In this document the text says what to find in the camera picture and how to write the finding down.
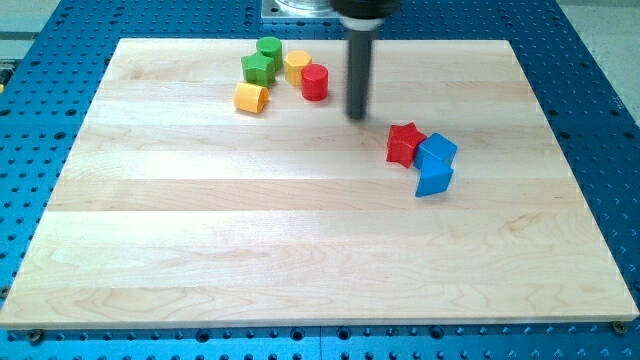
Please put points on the black round tool holder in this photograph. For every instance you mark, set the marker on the black round tool holder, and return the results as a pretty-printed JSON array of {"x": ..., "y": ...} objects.
[{"x": 364, "y": 15}]

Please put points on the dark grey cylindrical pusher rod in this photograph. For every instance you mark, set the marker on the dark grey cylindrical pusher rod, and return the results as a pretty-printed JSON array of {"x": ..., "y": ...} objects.
[{"x": 359, "y": 55}]

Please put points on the red star block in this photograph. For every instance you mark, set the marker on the red star block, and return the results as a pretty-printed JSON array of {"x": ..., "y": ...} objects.
[{"x": 402, "y": 143}]

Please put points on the blue cube block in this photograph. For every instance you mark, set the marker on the blue cube block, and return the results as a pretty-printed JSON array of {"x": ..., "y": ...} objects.
[{"x": 436, "y": 146}]

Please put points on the green star block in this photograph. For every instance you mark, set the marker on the green star block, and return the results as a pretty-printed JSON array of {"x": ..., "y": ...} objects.
[{"x": 258, "y": 69}]

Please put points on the red cylinder block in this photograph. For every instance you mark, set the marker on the red cylinder block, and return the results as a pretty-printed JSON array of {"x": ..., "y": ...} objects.
[{"x": 314, "y": 82}]

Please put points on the yellow hexagon block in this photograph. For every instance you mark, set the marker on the yellow hexagon block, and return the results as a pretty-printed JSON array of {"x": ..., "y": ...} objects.
[{"x": 294, "y": 62}]

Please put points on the green cylinder block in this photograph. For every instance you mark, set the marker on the green cylinder block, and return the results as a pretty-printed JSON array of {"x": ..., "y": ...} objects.
[{"x": 271, "y": 47}]

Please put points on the yellow half-round block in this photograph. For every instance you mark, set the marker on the yellow half-round block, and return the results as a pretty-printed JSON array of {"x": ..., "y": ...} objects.
[{"x": 250, "y": 97}]

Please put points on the blue triangular prism block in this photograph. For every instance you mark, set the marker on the blue triangular prism block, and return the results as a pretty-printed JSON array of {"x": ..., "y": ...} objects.
[{"x": 435, "y": 176}]

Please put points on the light wooden board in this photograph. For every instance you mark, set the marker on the light wooden board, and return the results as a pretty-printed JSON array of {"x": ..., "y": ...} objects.
[{"x": 174, "y": 209}]

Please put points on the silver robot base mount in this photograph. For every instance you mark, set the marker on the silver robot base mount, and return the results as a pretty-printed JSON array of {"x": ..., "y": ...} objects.
[{"x": 285, "y": 10}]

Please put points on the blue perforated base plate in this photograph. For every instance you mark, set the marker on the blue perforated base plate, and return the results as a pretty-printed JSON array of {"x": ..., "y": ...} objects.
[{"x": 50, "y": 92}]

